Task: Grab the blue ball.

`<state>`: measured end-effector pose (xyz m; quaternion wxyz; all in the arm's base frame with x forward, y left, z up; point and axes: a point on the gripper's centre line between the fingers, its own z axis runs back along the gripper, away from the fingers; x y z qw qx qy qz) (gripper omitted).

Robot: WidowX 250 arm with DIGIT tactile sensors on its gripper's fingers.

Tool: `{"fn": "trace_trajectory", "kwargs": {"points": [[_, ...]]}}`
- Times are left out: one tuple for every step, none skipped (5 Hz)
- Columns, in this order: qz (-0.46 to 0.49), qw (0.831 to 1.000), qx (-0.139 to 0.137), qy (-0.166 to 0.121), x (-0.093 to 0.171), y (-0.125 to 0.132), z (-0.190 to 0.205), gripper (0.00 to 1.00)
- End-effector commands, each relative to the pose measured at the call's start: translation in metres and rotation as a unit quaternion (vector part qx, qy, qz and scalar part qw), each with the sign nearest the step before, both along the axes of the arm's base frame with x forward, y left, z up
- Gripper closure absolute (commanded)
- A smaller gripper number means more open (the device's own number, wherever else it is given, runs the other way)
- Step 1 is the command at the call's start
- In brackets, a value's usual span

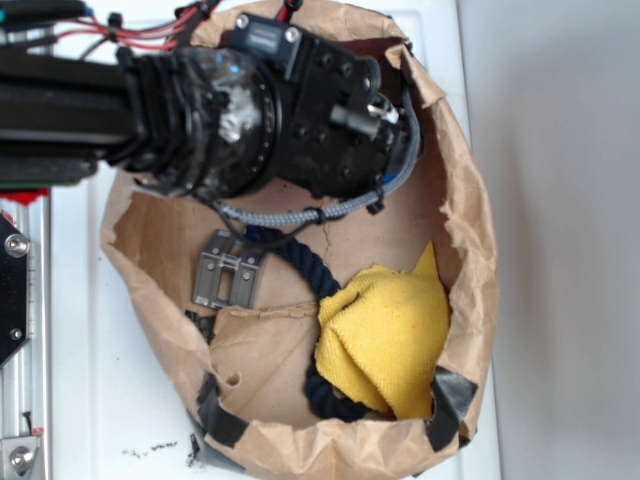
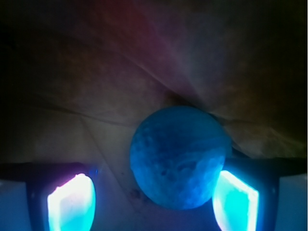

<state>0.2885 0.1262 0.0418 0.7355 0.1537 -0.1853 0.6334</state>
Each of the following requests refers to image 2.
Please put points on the blue ball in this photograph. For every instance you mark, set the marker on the blue ball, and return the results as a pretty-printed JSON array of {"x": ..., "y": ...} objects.
[{"x": 176, "y": 156}]

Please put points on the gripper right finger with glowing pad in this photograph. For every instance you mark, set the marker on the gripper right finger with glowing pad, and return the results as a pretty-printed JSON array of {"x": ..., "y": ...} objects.
[{"x": 262, "y": 195}]

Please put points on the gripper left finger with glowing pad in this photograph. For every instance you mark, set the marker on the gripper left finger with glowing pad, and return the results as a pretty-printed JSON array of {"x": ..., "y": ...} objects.
[{"x": 46, "y": 197}]

